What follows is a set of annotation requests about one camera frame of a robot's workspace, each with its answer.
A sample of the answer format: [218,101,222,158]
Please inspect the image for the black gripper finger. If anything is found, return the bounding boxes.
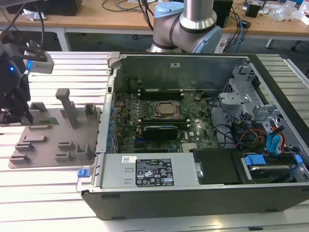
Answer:
[14,96,35,125]
[0,108,24,127]

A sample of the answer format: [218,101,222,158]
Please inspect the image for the black RAM slot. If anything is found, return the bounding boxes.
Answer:
[138,117,189,122]
[140,93,183,98]

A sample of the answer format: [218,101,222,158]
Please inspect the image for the installed green RAM stick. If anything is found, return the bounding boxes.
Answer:
[144,88,181,93]

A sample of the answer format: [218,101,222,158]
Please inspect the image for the grey parts rack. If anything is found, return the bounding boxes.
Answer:
[8,88,102,169]

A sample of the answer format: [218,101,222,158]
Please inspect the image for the crumpled white plastic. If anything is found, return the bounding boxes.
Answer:
[21,5,47,22]

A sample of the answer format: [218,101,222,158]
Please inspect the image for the black box on desk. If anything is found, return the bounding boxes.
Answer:
[5,0,83,16]

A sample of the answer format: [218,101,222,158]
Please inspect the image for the wooden desk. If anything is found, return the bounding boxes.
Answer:
[0,0,309,52]

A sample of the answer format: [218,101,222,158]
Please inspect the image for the grey power supply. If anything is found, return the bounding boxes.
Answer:
[99,153,203,189]

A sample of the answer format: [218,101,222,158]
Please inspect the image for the metal socket cover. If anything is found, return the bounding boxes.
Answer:
[153,100,182,119]

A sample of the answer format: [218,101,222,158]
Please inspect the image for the black graphics card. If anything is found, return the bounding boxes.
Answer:
[141,125,180,141]

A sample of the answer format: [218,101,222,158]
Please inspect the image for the silver CPU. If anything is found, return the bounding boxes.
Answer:
[158,102,179,116]

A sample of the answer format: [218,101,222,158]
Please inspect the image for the silver heat sink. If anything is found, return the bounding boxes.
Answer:
[182,143,198,152]

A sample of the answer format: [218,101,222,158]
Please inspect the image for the green motherboard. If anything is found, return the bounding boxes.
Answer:
[112,88,221,154]

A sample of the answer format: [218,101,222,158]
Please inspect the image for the black open PC case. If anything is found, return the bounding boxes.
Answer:
[81,52,309,220]

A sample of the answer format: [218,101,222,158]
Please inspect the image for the black plastic shroud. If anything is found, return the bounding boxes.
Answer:
[190,148,245,186]

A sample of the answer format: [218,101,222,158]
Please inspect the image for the metal drive cage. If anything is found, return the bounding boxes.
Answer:
[218,64,286,136]

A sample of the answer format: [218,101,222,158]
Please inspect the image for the black tower box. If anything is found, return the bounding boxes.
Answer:
[213,0,234,29]

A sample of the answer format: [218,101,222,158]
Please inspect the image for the hard disk in blue carrier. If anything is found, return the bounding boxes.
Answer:
[240,153,304,182]

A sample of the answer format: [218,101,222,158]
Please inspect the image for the small black box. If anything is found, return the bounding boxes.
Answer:
[244,3,263,18]

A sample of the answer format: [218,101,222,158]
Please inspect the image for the clear plastic bags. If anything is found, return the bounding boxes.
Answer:
[269,1,304,23]

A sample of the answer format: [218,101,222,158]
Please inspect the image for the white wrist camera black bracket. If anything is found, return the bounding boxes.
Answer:
[23,41,54,74]

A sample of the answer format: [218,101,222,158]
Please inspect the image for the black camera cable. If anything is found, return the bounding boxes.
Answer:
[0,0,47,47]

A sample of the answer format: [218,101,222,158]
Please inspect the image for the black cable loops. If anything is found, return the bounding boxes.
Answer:
[101,0,155,32]

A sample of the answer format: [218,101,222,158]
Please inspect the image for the red and yellow wire bundle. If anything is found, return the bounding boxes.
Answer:
[240,128,269,146]

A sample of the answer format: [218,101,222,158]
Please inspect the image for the blue desk cable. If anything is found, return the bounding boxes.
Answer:
[237,14,244,52]

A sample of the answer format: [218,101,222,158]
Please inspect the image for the blue wire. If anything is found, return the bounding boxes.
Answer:
[266,132,282,158]

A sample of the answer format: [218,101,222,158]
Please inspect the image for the orange wire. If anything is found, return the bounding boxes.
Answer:
[270,122,287,156]

